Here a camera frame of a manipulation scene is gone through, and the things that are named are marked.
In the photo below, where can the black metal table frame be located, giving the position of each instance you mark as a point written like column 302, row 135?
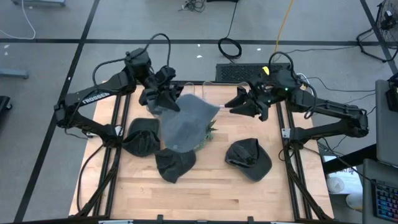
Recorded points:
column 180, row 222

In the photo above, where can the potted succulent plant black pot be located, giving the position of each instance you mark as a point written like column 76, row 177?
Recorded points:
column 212, row 127

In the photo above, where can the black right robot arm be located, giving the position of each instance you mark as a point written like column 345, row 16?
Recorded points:
column 329, row 109

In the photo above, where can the grey furniture foot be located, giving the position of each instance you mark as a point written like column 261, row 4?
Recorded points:
column 38, row 2
column 14, row 73

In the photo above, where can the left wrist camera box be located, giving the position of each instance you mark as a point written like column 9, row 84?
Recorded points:
column 165, row 75

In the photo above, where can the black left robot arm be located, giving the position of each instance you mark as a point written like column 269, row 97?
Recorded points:
column 93, row 93

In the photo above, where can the black floor fan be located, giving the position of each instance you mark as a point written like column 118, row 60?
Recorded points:
column 388, row 21

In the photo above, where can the backlit rainbow keyboard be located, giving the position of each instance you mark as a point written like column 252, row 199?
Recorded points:
column 387, row 202

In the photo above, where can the clear plastic bin with sticker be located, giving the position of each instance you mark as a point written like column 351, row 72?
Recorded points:
column 214, row 93

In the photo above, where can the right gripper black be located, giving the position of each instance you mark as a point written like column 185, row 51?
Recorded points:
column 264, row 93

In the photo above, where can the silver mounting bracket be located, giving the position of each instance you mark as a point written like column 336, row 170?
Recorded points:
column 286, row 133

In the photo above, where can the black baseball cap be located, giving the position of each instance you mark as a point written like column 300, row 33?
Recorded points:
column 248, row 158
column 141, row 140
column 174, row 165

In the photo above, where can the black perforated computer case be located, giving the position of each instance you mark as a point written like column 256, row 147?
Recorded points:
column 236, row 72

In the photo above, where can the black desk device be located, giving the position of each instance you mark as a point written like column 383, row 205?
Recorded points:
column 392, row 93

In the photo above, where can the black furniture base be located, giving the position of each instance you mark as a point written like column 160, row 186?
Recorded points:
column 4, row 104

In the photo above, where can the white round object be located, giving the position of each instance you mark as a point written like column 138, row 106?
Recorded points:
column 354, row 200
column 335, row 185

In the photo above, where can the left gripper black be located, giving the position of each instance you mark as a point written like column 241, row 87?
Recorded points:
column 161, row 89

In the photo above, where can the grey desk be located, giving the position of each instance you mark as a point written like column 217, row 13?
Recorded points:
column 370, row 186
column 387, row 130

